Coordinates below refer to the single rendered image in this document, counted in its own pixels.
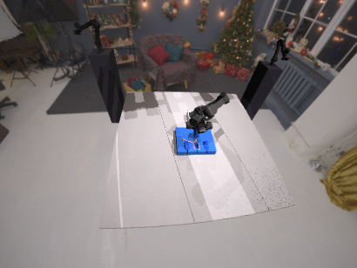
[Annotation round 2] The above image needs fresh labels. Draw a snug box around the blue flat deck plate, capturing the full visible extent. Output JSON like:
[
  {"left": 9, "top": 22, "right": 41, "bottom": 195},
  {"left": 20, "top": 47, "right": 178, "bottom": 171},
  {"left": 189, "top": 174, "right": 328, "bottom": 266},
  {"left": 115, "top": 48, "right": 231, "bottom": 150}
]
[{"left": 175, "top": 127, "right": 216, "bottom": 155}]

